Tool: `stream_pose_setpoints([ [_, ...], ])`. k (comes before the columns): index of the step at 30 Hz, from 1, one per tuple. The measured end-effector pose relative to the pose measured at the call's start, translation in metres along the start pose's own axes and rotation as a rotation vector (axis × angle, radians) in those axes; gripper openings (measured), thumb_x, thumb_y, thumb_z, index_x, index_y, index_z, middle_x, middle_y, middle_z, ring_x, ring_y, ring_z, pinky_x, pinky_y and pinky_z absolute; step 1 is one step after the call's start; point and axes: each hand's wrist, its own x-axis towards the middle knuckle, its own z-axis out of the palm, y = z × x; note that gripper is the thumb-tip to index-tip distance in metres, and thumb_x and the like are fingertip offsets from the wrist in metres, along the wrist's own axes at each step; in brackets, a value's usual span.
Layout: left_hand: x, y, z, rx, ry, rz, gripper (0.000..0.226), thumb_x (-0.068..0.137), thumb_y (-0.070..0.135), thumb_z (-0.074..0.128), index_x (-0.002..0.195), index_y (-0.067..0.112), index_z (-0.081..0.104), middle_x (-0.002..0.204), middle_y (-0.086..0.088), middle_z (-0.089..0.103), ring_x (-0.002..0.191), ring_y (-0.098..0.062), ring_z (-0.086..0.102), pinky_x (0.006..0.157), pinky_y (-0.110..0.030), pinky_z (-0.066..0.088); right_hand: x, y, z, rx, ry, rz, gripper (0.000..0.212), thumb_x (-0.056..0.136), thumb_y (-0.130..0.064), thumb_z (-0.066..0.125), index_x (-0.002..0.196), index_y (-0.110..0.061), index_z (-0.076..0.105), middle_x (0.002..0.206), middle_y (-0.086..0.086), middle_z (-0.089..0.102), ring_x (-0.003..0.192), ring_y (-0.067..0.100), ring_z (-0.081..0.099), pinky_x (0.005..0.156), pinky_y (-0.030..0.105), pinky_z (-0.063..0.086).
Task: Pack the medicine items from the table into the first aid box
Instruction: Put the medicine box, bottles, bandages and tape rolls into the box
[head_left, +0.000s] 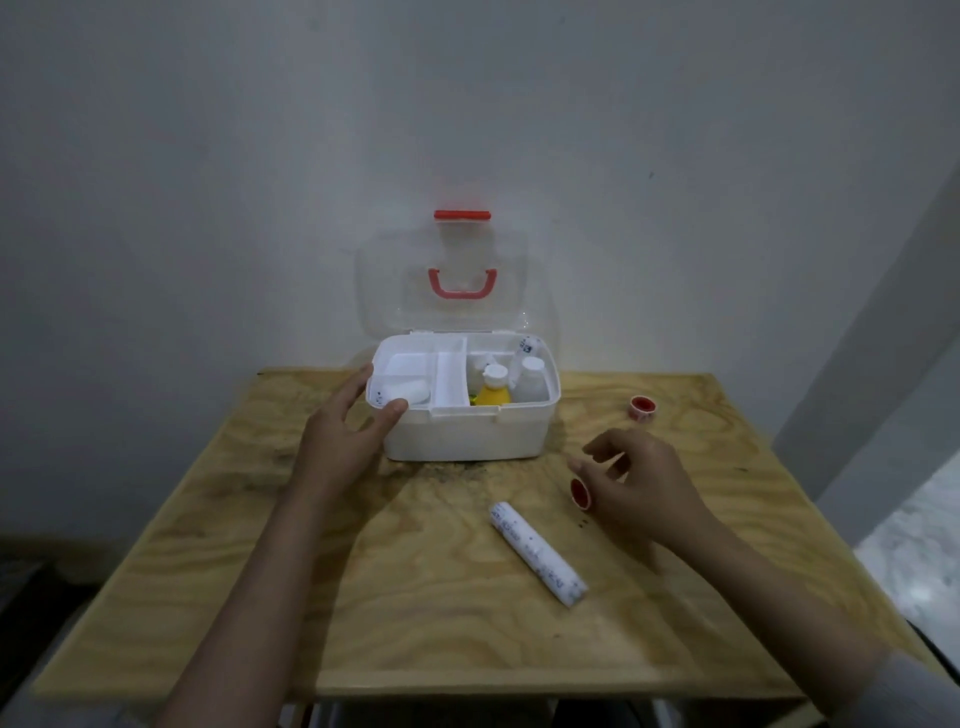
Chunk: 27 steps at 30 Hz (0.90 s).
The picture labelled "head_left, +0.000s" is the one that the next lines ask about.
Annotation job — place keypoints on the person's right hand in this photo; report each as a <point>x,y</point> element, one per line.
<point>652,502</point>

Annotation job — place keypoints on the person's left hand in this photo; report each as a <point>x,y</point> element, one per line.
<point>334,457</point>

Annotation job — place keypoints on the red tape roll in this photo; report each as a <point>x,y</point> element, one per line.
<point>642,407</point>
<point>579,493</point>

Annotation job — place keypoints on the short white gauze roll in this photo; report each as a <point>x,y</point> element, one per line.
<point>409,391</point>

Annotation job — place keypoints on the long printed white gauze roll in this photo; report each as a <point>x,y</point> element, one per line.
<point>536,553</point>

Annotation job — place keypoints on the white bottle green label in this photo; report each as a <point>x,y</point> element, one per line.
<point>532,382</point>

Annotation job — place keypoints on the yellow bottle white cap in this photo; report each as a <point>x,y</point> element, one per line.
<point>493,395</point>

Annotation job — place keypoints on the person's left forearm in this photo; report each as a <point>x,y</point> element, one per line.
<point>255,615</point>

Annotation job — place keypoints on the person's right forearm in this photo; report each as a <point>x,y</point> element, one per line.
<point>765,600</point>

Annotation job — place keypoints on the wooden table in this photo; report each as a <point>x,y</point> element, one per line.
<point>750,450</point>

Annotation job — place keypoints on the black mesh wastebasket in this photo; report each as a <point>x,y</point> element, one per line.
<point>937,652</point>

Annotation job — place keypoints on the grey knit sweater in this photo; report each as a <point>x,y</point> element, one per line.
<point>915,697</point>

